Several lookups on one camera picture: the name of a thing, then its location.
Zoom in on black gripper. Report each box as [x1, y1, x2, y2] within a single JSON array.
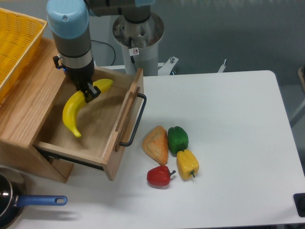
[[53, 55, 101, 103]]

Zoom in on yellow toy banana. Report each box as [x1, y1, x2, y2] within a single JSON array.
[[62, 79, 113, 137]]

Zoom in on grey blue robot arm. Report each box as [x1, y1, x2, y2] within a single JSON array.
[[46, 0, 164, 103]]

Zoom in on open wooden top drawer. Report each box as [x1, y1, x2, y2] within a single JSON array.
[[34, 67, 144, 180]]

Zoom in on wooden cabinet body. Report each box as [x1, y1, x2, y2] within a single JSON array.
[[0, 38, 83, 183]]

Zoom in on yellow plastic basket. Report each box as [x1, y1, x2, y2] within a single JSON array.
[[0, 8, 47, 101]]

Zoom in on orange toy bread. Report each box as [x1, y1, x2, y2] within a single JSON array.
[[142, 125, 169, 166]]

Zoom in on green toy bell pepper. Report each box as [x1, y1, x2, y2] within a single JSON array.
[[167, 126, 189, 155]]

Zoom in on red toy bell pepper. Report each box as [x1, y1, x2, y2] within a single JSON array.
[[147, 166, 176, 187]]

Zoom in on yellow toy bell pepper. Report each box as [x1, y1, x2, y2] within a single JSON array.
[[176, 149, 199, 180]]

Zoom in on black table corner device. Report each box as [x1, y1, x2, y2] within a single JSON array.
[[293, 193, 305, 218]]

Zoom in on black floor cable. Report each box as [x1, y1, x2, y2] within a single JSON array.
[[90, 39, 116, 66]]

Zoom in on black metal drawer handle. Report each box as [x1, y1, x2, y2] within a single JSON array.
[[119, 93, 147, 147]]

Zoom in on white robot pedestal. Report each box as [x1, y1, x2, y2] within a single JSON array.
[[112, 11, 228, 76]]

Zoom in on black pan blue handle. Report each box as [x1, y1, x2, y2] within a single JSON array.
[[0, 167, 68, 229]]

